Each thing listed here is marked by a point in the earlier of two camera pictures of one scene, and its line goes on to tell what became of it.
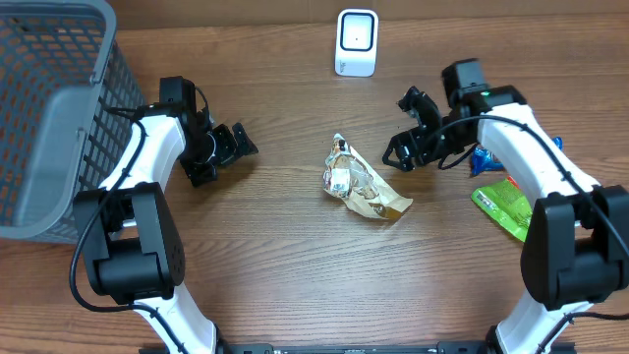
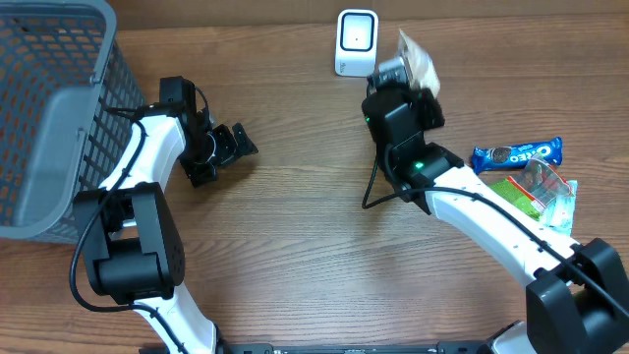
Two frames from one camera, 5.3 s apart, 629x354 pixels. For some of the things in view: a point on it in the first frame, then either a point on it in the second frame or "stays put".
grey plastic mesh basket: (69, 95) stays put
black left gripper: (230, 149) stays put
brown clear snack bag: (351, 178) → (420, 63)
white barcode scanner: (356, 42) stays put
